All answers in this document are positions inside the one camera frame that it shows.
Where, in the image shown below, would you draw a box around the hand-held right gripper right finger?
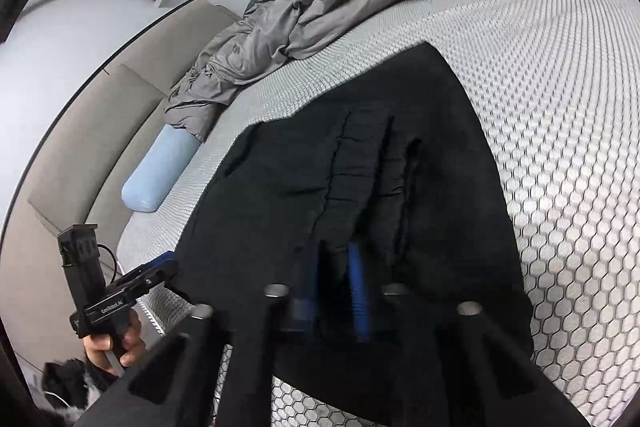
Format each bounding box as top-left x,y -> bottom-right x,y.
347,243 -> 591,427

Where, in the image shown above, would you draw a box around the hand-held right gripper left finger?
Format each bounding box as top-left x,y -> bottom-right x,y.
85,247 -> 321,427

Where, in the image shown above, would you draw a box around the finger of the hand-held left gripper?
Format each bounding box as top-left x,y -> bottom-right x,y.
145,252 -> 180,292

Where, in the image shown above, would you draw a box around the black pants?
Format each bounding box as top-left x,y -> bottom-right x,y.
177,42 -> 533,413

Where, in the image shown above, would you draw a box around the person's left hand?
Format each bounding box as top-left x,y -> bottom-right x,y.
82,309 -> 147,378

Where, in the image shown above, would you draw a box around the light blue bolster pillow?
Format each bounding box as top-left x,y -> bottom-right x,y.
121,125 -> 202,214

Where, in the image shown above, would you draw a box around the black and white fuzzy cloth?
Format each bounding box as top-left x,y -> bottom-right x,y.
41,357 -> 106,427

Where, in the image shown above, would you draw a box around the beige padded headboard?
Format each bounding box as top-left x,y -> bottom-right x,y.
27,0 -> 241,258

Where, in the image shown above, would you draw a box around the light grey crumpled blanket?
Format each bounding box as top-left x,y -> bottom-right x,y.
165,0 -> 416,142

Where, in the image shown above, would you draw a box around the white honeycomb mesh bed mat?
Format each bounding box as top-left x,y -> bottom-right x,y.
115,0 -> 640,427

